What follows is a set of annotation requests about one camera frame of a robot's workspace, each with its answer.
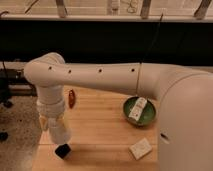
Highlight white bottle in bowl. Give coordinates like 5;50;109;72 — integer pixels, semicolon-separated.
129;97;147;121

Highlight black ceramic cup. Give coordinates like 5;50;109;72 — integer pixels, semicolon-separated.
55;144;71;159

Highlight red oblong object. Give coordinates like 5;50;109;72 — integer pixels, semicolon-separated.
68;89;76;108

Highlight green bowl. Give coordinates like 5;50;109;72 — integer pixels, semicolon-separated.
123;96;156;126

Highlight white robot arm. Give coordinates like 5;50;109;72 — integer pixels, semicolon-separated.
24;52;213;171

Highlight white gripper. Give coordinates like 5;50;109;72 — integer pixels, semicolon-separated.
39;115;71;145

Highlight white eraser block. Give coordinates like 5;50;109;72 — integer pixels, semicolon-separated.
129;138;152;160

